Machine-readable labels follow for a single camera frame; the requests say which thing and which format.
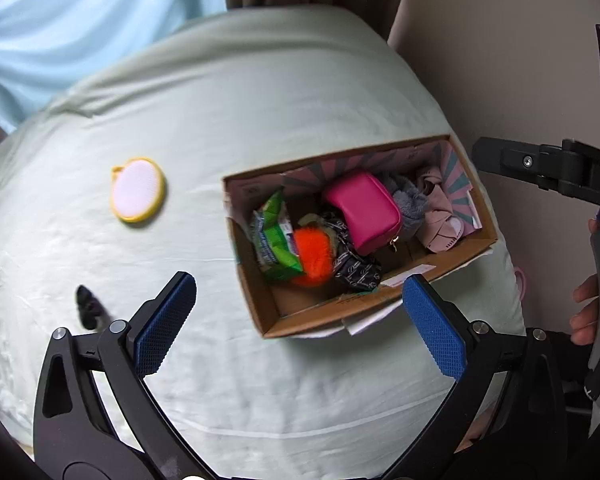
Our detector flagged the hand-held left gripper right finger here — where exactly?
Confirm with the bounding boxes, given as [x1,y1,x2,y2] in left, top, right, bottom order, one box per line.
[380,274,567,480]

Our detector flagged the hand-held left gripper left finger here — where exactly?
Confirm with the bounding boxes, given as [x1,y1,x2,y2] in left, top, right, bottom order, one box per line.
[32,271,216,480]

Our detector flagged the black patterned cloth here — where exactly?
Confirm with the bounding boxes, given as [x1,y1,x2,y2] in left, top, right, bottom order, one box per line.
[325,212,383,295]

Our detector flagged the pale pink cloth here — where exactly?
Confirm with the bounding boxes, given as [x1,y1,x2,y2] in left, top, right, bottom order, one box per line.
[414,166,466,254]

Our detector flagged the cardboard box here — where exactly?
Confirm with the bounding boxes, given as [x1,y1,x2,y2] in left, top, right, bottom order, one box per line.
[222,134,501,339]

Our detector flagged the grey-blue fuzzy sock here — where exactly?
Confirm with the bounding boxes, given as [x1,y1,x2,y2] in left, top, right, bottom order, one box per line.
[380,174,431,241]

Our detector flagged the green snack packet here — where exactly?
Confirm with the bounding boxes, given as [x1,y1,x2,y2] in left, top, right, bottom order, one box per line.
[250,191,306,283]

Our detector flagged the pink zip pouch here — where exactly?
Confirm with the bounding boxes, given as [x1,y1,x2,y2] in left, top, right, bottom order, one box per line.
[321,170,403,257]

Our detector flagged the orange fuzzy plush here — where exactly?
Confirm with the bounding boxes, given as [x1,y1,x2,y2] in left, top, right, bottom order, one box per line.
[291,212,341,288]

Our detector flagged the person's right hand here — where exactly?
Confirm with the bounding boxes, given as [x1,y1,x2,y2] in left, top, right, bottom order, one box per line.
[570,217,600,346]

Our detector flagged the small black and white object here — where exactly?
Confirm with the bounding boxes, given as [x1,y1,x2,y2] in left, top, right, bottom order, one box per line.
[76,285,113,332]

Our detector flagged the round yellow-rimmed pad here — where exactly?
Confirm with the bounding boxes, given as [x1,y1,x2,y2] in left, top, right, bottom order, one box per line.
[110,157,167,224]

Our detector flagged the light blue hanging cloth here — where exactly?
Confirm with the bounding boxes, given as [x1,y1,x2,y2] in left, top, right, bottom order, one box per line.
[0,0,228,136]

